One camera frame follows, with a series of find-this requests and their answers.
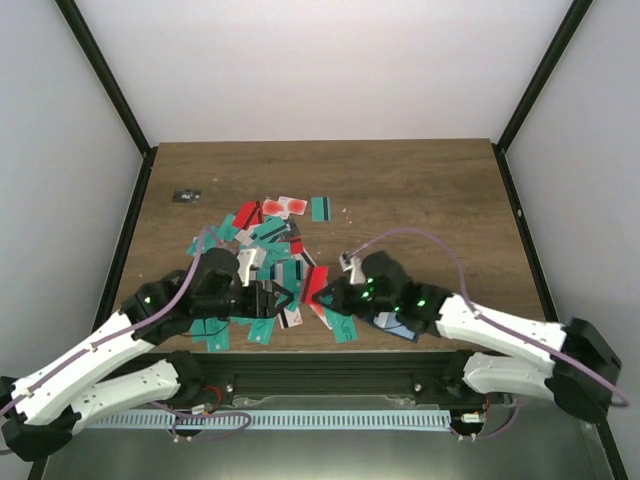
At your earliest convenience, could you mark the teal VIP card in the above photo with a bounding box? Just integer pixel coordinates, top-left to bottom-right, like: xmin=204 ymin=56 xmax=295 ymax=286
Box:
xmin=325 ymin=308 xmax=358 ymax=344
xmin=247 ymin=318 xmax=276 ymax=345
xmin=206 ymin=319 xmax=231 ymax=353

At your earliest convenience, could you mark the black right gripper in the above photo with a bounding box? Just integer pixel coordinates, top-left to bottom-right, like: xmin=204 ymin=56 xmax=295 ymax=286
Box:
xmin=313 ymin=276 xmax=399 ymax=319

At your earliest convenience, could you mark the black frame post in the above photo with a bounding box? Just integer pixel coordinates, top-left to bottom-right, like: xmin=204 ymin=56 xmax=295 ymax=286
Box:
xmin=498 ymin=0 xmax=594 ymax=149
xmin=53 ymin=0 xmax=152 ymax=152

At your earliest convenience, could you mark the red black striped card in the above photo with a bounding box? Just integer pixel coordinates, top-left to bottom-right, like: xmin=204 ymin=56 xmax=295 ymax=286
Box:
xmin=232 ymin=201 xmax=264 ymax=230

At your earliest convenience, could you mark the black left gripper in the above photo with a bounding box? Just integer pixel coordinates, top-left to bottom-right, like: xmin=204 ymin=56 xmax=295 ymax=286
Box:
xmin=198 ymin=281 xmax=296 ymax=321

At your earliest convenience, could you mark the red card black stripe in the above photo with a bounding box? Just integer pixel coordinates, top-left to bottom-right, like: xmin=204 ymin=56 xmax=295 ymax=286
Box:
xmin=300 ymin=266 xmax=329 ymax=305

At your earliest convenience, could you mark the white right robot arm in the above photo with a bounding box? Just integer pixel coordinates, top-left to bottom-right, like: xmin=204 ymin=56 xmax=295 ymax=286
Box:
xmin=282 ymin=251 xmax=622 ymax=423

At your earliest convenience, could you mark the black frame post right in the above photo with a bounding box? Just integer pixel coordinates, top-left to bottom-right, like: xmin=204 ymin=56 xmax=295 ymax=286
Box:
xmin=498 ymin=0 xmax=594 ymax=149

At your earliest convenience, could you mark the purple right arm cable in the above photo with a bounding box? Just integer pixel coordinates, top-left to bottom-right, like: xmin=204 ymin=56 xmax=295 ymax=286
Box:
xmin=349 ymin=227 xmax=630 ymax=409

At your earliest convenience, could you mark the white red blotch card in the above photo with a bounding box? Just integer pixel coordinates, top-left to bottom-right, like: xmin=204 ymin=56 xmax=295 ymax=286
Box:
xmin=262 ymin=196 xmax=307 ymax=218

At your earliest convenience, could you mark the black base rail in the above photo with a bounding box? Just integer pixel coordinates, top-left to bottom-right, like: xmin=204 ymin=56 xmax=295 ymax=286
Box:
xmin=195 ymin=352 xmax=486 ymax=408

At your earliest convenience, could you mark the black frame post left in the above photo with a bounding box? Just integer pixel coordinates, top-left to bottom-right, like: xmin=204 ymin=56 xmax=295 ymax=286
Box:
xmin=53 ymin=0 xmax=152 ymax=152

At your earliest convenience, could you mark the blue card holder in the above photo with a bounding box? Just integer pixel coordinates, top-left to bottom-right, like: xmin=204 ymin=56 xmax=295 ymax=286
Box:
xmin=361 ymin=312 xmax=419 ymax=343

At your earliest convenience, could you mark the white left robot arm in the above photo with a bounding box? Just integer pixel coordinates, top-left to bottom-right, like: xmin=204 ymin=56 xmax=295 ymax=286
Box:
xmin=1 ymin=248 xmax=294 ymax=462

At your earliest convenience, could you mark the light blue slotted strip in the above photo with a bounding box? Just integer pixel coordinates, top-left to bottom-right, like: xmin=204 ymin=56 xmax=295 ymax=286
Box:
xmin=91 ymin=409 xmax=451 ymax=432

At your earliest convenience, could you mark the teal card black stripe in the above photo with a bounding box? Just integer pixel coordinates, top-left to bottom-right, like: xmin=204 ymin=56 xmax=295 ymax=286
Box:
xmin=311 ymin=197 xmax=331 ymax=222

